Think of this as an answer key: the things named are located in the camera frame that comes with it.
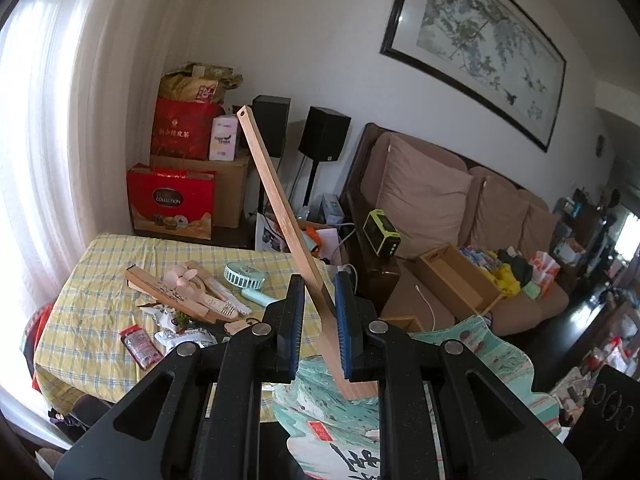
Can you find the brown sofa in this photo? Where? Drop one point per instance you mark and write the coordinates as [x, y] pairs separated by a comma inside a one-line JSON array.
[[499, 215]]

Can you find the patterned folding fan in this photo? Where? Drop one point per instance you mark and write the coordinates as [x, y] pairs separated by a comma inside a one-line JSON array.
[[215, 284]]

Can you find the large cardboard box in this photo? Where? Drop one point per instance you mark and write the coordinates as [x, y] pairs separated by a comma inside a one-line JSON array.
[[408, 323]]

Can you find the red tea gift bag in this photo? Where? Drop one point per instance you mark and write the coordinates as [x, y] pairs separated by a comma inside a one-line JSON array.
[[182, 129]]

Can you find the mint green handheld fan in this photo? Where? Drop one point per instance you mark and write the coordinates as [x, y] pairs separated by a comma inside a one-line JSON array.
[[249, 281]]

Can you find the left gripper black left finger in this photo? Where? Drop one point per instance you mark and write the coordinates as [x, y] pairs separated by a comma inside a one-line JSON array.
[[289, 333]]

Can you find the beige sofa pillow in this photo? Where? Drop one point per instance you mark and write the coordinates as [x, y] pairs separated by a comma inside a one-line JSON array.
[[423, 198]]

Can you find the framed ink painting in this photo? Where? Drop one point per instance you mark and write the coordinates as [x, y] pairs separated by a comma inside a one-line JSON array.
[[490, 50]]

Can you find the left black speaker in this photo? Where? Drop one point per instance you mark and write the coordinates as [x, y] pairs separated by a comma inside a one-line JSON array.
[[271, 117]]

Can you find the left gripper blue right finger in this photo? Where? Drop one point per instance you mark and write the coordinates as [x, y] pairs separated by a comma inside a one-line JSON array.
[[353, 316]]

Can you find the right black speaker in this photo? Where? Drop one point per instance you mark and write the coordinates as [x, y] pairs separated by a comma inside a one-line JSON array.
[[324, 134]]

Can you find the pink handheld fan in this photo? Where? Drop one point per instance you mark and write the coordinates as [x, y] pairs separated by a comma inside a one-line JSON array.
[[192, 286]]

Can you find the brown carton under bags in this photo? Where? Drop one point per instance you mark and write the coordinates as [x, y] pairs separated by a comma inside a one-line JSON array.
[[230, 176]]

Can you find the brown paper bag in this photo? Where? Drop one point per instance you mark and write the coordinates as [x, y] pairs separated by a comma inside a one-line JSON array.
[[197, 82]]

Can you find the green portable radio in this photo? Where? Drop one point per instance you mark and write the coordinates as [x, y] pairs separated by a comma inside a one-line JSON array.
[[381, 234]]

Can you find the cardboard tray on sofa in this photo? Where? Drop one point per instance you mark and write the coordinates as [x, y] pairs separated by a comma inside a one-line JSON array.
[[458, 284]]

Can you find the brown wooden folding fan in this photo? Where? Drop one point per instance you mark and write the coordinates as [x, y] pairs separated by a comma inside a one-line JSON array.
[[327, 342]]

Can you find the silver snack packet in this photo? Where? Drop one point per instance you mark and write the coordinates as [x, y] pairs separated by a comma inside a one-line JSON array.
[[169, 340]]

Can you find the black speaker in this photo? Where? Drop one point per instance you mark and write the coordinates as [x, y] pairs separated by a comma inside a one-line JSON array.
[[271, 117], [324, 134]]

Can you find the red snack packet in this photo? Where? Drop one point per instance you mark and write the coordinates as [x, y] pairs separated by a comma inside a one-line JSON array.
[[140, 347]]

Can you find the red chocolate gift box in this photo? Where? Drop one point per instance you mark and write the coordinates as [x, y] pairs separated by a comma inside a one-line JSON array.
[[171, 202]]

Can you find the pink tissue box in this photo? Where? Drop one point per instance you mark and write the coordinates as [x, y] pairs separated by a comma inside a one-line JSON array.
[[222, 144]]

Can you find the white sheer curtain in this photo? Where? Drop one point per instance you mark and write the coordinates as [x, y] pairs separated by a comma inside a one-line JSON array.
[[78, 86]]

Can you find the painted paper hand fan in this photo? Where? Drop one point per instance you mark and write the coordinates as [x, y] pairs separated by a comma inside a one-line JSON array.
[[448, 401]]

